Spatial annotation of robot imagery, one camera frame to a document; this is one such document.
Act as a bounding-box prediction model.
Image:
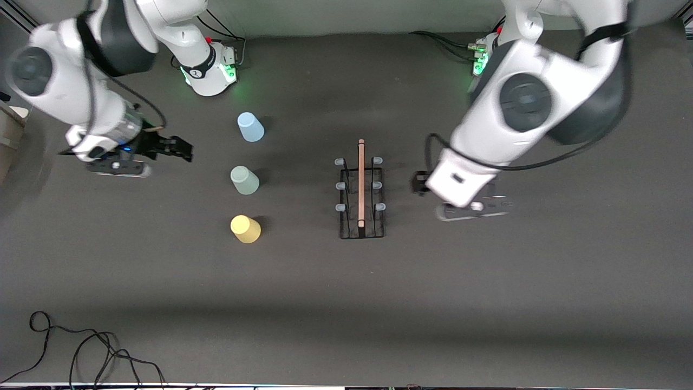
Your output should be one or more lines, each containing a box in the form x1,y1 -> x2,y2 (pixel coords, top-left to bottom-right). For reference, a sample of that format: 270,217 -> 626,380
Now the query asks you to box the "dark grey table cloth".
0,22 -> 693,386

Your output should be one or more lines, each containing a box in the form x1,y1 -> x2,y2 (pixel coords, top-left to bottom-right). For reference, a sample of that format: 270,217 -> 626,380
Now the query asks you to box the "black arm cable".
424,22 -> 634,177
76,11 -> 167,131

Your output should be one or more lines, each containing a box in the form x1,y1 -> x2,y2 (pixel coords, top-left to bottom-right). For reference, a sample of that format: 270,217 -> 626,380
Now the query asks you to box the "black wire cup holder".
334,139 -> 386,240

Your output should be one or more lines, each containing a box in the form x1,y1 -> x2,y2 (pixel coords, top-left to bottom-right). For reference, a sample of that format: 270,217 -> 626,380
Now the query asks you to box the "thin black floor cable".
0,310 -> 117,384
69,331 -> 167,390

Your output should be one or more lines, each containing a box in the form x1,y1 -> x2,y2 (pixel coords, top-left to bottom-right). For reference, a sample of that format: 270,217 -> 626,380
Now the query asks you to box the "pale green plastic cup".
230,166 -> 260,196

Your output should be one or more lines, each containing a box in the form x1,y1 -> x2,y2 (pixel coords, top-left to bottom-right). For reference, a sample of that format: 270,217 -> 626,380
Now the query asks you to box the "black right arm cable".
76,11 -> 167,131

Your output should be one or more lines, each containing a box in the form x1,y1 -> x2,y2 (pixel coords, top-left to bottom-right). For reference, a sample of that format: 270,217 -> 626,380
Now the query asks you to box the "brown cardboard box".
0,100 -> 28,185

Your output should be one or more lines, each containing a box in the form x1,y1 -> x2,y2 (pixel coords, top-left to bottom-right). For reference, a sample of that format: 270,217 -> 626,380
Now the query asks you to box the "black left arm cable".
424,22 -> 634,177

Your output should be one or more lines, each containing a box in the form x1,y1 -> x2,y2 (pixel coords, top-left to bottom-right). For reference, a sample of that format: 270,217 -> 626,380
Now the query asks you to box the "light blue plastic cup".
237,112 -> 265,143

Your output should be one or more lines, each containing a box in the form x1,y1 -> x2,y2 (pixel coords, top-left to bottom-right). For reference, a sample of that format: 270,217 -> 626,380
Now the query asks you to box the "yellow plastic cup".
230,215 -> 261,244

